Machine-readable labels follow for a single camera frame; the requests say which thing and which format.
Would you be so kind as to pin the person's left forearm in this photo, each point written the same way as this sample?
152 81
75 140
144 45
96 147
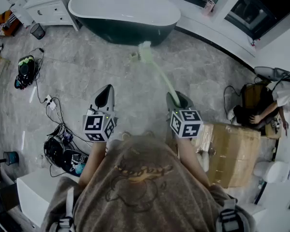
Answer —
93 163

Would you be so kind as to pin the white cabinet with drawers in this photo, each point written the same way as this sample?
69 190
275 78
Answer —
50 10

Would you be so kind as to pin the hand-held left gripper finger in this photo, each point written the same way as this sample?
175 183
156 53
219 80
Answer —
112 100
96 95

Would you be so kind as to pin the white round toilet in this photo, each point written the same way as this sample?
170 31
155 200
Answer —
273 171

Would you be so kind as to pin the black mesh wastebasket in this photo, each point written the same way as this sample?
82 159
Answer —
37 31

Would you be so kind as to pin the brown printed shirt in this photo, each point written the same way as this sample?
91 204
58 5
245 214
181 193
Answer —
145 190

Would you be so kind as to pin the orange crate with items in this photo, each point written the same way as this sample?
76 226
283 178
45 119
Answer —
3 23

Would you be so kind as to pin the brown cardboard box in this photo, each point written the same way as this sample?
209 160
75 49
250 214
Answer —
232 151

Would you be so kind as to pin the white box stool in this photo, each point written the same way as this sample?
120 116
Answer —
36 192

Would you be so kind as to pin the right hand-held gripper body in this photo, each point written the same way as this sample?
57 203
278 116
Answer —
189 127

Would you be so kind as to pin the black device with green top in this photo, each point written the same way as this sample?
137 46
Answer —
25 69

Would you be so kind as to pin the white and dark green bathtub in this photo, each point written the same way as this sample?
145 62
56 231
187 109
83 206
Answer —
125 6

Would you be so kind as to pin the dark teal bin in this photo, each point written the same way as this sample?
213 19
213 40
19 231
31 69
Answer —
10 158

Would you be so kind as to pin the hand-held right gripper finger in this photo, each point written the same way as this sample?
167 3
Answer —
172 103
189 104

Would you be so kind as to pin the small red white item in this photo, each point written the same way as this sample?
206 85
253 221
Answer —
254 43

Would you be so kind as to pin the white power strip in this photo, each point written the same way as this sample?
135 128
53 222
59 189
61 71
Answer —
50 102

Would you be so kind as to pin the person's tan left shoe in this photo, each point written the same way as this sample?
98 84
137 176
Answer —
126 135

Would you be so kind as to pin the person's right forearm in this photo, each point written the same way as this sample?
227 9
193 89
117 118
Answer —
192 161

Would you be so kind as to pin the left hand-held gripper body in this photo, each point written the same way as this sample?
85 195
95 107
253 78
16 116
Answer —
94 126

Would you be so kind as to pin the pink cup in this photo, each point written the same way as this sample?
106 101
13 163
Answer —
208 7

